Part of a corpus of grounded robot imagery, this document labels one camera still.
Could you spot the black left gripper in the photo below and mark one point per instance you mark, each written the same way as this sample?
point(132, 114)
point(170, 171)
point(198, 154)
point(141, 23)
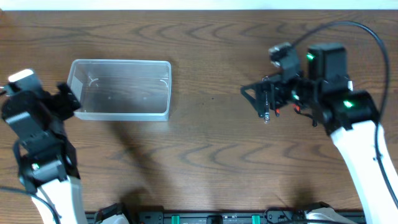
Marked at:
point(62, 112)

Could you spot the clear plastic container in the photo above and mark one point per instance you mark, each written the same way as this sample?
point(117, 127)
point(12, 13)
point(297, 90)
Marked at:
point(121, 90)

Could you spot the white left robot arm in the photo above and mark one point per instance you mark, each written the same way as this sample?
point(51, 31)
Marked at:
point(47, 163)

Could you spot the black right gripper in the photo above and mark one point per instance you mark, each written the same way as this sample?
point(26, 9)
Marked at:
point(259, 93)

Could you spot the red handled pliers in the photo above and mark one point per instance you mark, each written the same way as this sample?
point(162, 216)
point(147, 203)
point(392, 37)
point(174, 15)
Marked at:
point(298, 111)

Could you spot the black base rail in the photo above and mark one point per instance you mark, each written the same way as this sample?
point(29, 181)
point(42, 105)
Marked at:
point(318, 213)

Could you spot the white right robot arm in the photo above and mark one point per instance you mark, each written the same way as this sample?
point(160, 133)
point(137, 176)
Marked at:
point(348, 116)

